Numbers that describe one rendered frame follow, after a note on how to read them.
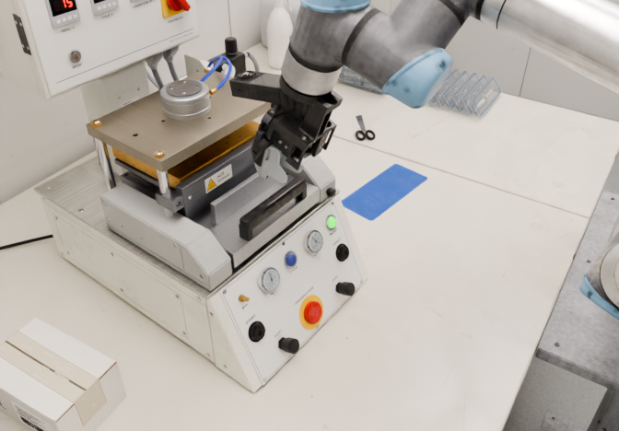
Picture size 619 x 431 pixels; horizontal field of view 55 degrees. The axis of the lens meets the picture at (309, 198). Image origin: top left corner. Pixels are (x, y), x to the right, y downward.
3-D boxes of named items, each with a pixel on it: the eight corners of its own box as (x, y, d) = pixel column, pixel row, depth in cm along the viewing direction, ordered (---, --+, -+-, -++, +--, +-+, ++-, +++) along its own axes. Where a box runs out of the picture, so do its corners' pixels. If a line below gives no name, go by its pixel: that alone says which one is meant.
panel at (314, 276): (262, 385, 97) (218, 291, 91) (363, 282, 116) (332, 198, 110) (270, 388, 96) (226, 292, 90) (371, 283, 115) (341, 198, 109)
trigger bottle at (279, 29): (270, 71, 184) (266, -10, 169) (266, 61, 191) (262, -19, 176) (297, 68, 186) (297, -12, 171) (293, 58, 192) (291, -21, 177)
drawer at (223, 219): (115, 203, 108) (107, 167, 103) (204, 151, 122) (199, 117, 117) (235, 272, 93) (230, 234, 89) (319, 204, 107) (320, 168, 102)
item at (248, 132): (115, 163, 102) (103, 114, 96) (207, 114, 116) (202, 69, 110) (183, 200, 94) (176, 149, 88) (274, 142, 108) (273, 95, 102)
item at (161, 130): (75, 158, 103) (55, 90, 96) (204, 94, 123) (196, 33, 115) (169, 211, 92) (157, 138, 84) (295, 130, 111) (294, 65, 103)
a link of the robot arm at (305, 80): (275, 46, 74) (315, 27, 80) (267, 75, 78) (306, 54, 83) (321, 80, 72) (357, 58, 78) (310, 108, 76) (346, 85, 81)
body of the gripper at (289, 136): (294, 175, 84) (318, 112, 75) (251, 138, 86) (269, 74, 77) (326, 152, 89) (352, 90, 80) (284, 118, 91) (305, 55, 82)
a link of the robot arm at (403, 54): (476, 22, 64) (393, -30, 67) (415, 107, 65) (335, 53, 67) (472, 46, 72) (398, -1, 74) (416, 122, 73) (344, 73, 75)
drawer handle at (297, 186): (239, 237, 94) (237, 217, 92) (297, 192, 104) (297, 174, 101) (248, 242, 93) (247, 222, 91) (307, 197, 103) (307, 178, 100)
